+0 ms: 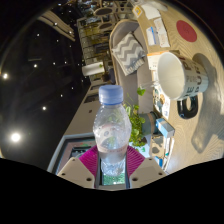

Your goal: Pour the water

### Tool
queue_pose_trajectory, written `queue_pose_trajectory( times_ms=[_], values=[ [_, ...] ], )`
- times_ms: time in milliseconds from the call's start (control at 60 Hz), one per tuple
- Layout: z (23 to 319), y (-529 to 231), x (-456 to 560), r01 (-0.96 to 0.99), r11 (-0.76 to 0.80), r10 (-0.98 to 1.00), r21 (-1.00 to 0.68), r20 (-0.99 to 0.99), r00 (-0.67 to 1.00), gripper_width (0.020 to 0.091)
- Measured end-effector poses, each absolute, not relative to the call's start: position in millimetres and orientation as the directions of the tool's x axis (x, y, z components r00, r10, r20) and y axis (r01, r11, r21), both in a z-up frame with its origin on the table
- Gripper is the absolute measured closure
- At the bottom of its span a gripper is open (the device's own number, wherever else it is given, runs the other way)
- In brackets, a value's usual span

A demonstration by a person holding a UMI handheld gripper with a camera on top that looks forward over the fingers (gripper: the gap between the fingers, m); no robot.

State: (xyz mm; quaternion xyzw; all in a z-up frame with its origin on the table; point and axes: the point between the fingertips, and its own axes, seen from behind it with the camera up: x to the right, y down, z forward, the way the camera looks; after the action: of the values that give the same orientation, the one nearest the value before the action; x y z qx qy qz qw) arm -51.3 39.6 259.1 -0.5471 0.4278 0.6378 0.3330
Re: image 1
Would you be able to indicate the window with festive stickers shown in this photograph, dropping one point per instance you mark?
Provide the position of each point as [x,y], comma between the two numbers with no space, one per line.
[71,150]

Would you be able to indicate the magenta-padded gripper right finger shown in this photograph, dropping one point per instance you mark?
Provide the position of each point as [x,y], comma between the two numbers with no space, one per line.
[136,161]

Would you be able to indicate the yellow square table sticker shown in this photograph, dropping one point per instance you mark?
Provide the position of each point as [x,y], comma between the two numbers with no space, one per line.
[137,10]

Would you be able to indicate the white round pillar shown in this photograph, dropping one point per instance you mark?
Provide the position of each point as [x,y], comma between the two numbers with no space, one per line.
[92,69]

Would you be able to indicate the grey curved sofa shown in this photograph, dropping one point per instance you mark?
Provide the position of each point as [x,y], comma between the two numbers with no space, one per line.
[131,88]

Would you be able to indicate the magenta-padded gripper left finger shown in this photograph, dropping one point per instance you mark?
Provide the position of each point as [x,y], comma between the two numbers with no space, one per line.
[87,161]

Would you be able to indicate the flat round red coaster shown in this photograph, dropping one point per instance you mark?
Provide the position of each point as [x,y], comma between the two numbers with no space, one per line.
[186,31]

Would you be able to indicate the brown printed card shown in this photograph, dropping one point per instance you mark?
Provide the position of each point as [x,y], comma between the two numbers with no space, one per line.
[158,145]

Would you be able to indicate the green potted plant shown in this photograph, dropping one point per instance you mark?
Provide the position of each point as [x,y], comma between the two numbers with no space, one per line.
[136,125]

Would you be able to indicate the clear blue-capped water bottle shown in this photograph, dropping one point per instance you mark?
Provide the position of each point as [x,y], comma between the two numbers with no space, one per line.
[111,133]

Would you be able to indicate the small light blue box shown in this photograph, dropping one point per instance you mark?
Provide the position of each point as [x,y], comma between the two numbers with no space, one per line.
[165,127]

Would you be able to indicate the grey white chevron cushion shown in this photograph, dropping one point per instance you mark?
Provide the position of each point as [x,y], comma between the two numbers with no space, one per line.
[130,53]

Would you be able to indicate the group of ceiling lights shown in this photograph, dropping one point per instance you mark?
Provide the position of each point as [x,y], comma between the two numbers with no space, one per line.
[15,137]

